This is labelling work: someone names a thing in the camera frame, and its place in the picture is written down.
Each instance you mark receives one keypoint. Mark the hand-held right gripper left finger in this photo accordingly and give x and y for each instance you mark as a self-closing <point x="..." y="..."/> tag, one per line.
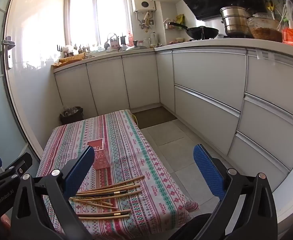
<point x="80" y="172"/>

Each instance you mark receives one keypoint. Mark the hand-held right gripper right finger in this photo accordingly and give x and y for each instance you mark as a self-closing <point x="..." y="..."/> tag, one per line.
<point x="207" y="172"/>

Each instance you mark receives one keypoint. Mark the pink perforated chopstick holder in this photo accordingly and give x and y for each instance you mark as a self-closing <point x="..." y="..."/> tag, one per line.
<point x="102" y="160"/>

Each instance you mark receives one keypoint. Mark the bunch of chopsticks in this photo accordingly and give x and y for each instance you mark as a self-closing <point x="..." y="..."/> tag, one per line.
<point x="106" y="191"/>

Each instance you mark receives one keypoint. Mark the hanging kitchen utensils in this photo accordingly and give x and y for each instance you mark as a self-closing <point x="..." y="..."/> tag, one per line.
<point x="271" y="8"/>

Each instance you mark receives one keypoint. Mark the person's left hand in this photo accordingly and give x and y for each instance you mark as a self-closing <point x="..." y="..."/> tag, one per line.
<point x="5" y="222"/>

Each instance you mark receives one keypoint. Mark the black trash bin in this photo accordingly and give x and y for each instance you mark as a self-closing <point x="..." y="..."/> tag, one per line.
<point x="71" y="116"/>

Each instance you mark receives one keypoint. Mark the patterned tablecloth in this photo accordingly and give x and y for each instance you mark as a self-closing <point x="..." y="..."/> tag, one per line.
<point x="136" y="155"/>

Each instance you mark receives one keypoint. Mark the person's dark trouser leg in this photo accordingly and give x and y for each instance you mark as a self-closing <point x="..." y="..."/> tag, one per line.
<point x="186" y="227"/>

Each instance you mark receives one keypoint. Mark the yellow plastic stool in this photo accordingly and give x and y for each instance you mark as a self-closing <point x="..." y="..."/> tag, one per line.
<point x="135" y="118"/>

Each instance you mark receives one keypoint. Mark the brown floor mat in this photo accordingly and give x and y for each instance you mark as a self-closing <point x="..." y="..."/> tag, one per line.
<point x="154" y="116"/>

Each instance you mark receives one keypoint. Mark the white kitchen base cabinet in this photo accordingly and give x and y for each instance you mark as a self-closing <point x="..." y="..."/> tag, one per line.
<point x="206" y="75"/>

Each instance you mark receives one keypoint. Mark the yellow cloth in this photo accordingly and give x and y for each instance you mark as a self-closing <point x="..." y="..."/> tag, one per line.
<point x="69" y="59"/>

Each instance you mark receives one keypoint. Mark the row of small jars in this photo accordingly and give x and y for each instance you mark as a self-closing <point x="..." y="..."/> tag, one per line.
<point x="84" y="48"/>

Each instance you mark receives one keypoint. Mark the basket with bottles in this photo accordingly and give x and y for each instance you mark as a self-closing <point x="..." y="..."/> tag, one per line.
<point x="113" y="43"/>

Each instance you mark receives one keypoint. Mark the steel pot lid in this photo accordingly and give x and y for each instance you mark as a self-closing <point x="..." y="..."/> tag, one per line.
<point x="136" y="48"/>

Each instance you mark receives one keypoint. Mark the black wok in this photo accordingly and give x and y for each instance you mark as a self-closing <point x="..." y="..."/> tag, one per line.
<point x="201" y="32"/>

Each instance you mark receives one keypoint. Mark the red bottle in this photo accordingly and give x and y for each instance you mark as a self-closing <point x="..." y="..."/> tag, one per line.
<point x="130" y="38"/>

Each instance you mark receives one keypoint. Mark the white kettle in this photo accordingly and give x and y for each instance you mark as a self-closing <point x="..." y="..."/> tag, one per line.
<point x="154" y="38"/>

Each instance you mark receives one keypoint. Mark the glass bowl with food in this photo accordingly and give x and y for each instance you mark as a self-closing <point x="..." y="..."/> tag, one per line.
<point x="265" y="31"/>

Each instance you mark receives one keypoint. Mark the steel steamer pot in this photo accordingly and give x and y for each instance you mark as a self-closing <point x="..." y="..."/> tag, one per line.
<point x="236" y="20"/>

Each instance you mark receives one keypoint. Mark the yellow packet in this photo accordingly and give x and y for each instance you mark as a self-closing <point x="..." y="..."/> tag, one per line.
<point x="180" y="19"/>

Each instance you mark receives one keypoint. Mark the white framed window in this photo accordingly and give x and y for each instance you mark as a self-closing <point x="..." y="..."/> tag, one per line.
<point x="99" y="15"/>

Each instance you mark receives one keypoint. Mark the water heater pipes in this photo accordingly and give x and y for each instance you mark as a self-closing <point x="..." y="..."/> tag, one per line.
<point x="145" y="22"/>

